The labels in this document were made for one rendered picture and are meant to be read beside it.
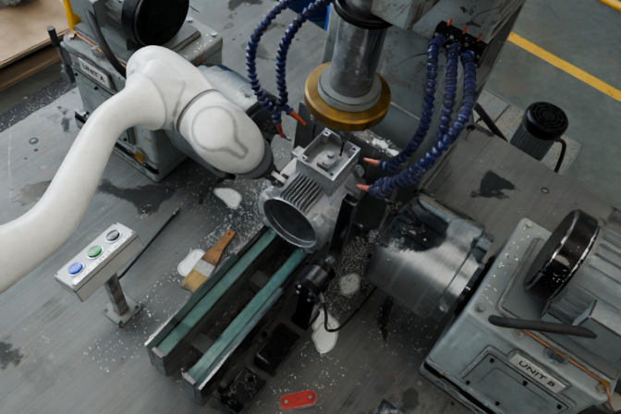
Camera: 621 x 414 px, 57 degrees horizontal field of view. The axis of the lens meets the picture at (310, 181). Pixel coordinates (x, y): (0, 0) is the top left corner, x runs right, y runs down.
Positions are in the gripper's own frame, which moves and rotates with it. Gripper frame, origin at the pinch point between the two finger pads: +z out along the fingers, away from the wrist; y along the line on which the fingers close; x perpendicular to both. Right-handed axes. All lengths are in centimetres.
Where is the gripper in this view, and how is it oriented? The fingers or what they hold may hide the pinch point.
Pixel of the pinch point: (277, 177)
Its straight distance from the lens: 130.8
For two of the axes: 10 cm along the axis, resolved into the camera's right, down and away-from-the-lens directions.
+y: -8.0, -5.3, 2.7
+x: -5.6, 8.3, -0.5
